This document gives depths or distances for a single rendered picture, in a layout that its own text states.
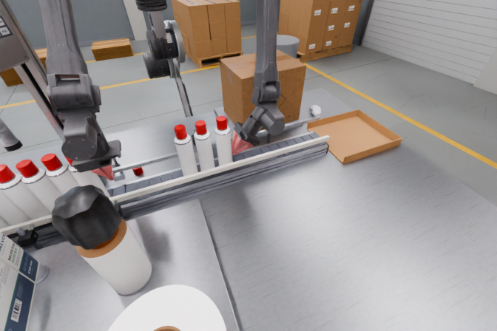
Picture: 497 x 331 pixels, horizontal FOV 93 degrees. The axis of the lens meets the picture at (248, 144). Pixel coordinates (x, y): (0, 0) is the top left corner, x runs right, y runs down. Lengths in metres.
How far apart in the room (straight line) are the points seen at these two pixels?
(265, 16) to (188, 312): 0.71
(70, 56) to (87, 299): 0.53
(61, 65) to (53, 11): 0.10
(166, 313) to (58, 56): 0.51
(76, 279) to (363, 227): 0.79
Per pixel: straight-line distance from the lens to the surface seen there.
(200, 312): 0.49
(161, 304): 0.51
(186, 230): 0.73
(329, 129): 1.18
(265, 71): 0.73
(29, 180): 0.82
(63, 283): 0.79
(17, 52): 0.79
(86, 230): 0.48
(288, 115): 1.13
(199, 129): 0.73
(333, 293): 0.72
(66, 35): 0.61
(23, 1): 6.28
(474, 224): 1.03
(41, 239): 0.95
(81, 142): 0.56
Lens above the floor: 1.49
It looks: 39 degrees down
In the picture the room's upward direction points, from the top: 1 degrees counter-clockwise
